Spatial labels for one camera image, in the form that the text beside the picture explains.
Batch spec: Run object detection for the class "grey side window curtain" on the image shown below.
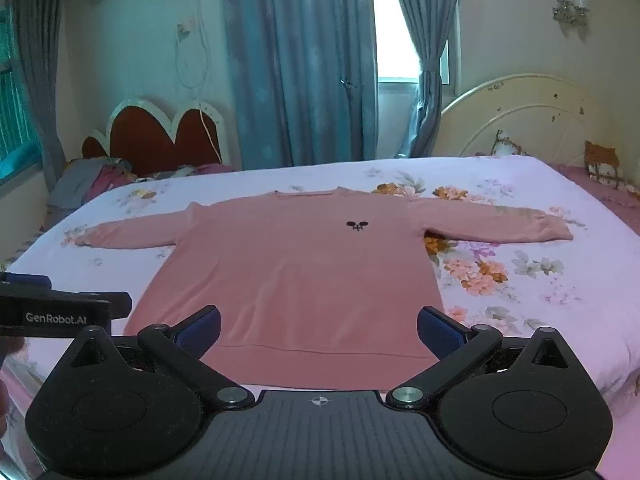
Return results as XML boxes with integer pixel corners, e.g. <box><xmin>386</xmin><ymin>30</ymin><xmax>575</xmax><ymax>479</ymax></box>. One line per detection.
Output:
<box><xmin>10</xmin><ymin>0</ymin><xmax>68</xmax><ymax>196</ymax></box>

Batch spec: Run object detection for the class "tied blue-grey curtain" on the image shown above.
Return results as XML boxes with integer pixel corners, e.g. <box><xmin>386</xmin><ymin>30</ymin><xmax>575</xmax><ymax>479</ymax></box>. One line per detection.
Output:
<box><xmin>385</xmin><ymin>0</ymin><xmax>463</xmax><ymax>158</ymax></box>

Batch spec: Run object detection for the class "pile of clothes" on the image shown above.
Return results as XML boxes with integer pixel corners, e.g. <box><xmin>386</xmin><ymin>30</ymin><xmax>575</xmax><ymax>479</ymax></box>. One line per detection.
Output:
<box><xmin>47</xmin><ymin>156</ymin><xmax>138</xmax><ymax>210</ymax></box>

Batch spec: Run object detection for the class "white hanging cable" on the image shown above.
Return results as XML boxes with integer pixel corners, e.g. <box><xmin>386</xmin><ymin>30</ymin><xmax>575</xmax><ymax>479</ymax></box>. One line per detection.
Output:
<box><xmin>175</xmin><ymin>10</ymin><xmax>209</xmax><ymax>91</ymax></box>

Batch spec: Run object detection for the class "teal cloth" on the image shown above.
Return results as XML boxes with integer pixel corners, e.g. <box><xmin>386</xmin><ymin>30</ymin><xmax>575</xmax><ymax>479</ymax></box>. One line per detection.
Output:
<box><xmin>0</xmin><ymin>147</ymin><xmax>42</xmax><ymax>177</ymax></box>

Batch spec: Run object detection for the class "pale cable on headboard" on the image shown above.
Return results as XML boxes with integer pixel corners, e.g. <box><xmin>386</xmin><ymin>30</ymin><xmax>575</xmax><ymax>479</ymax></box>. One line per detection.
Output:
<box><xmin>199</xmin><ymin>100</ymin><xmax>224</xmax><ymax>164</ymax></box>

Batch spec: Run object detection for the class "wide blue-grey curtain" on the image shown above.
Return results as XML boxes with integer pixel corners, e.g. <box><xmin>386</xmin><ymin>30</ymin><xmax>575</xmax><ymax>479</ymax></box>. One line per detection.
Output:
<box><xmin>220</xmin><ymin>0</ymin><xmax>379</xmax><ymax>170</ymax></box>

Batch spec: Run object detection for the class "red scalloped headboard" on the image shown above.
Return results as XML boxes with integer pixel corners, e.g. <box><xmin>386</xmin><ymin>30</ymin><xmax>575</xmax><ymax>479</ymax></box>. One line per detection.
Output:
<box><xmin>81</xmin><ymin>97</ymin><xmax>230</xmax><ymax>177</ymax></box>

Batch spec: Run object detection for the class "cream round headboard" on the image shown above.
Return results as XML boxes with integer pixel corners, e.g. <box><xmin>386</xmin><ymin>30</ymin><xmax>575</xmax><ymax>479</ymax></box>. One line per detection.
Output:
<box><xmin>440</xmin><ymin>74</ymin><xmax>640</xmax><ymax>196</ymax></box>

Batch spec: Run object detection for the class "striped bed sheet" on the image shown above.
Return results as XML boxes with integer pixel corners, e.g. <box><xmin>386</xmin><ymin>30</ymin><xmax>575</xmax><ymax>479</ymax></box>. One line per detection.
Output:
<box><xmin>0</xmin><ymin>212</ymin><xmax>47</xmax><ymax>266</ymax></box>

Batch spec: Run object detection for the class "floral bed sheet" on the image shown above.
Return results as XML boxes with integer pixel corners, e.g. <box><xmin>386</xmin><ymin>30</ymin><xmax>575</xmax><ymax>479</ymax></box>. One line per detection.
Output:
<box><xmin>0</xmin><ymin>154</ymin><xmax>640</xmax><ymax>480</ymax></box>

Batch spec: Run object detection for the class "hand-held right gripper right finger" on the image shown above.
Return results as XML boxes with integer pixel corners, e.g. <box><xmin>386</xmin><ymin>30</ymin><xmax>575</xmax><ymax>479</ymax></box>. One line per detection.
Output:
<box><xmin>386</xmin><ymin>305</ymin><xmax>572</xmax><ymax>411</ymax></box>

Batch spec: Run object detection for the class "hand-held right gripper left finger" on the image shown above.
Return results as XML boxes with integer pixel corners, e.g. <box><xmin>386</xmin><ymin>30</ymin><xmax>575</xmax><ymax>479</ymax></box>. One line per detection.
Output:
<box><xmin>69</xmin><ymin>305</ymin><xmax>257</xmax><ymax>411</ymax></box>

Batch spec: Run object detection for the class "orange patterned pillow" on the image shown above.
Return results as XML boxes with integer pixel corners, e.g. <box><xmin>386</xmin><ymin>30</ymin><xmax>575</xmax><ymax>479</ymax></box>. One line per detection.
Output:
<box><xmin>584</xmin><ymin>140</ymin><xmax>621</xmax><ymax>189</ymax></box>

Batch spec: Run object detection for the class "pink sweater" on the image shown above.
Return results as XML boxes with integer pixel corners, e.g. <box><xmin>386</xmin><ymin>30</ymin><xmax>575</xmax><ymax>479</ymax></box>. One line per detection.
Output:
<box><xmin>75</xmin><ymin>186</ymin><xmax>574</xmax><ymax>393</ymax></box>

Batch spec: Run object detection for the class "green tinted window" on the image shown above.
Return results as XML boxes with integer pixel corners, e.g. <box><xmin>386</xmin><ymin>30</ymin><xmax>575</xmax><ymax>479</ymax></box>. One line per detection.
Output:
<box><xmin>0</xmin><ymin>2</ymin><xmax>43</xmax><ymax>181</ymax></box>

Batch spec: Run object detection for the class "glass wall lamp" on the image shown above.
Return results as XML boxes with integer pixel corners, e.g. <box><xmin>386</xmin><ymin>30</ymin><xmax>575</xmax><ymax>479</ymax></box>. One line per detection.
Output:
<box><xmin>551</xmin><ymin>0</ymin><xmax>591</xmax><ymax>26</ymax></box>

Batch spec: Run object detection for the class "patterned square pillow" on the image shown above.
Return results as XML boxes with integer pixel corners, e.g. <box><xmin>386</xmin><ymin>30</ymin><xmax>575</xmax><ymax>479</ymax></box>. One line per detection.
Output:
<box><xmin>490</xmin><ymin>129</ymin><xmax>531</xmax><ymax>159</ymax></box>

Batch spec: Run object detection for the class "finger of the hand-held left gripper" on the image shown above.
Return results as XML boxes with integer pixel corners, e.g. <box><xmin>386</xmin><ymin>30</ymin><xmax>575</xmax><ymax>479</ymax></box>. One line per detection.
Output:
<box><xmin>0</xmin><ymin>272</ymin><xmax>52</xmax><ymax>291</ymax></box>
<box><xmin>75</xmin><ymin>291</ymin><xmax>132</xmax><ymax>320</ymax></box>

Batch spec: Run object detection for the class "bright window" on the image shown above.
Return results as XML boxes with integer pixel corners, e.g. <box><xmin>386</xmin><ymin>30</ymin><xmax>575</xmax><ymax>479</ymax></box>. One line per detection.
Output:
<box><xmin>371</xmin><ymin>0</ymin><xmax>461</xmax><ymax>97</ymax></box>

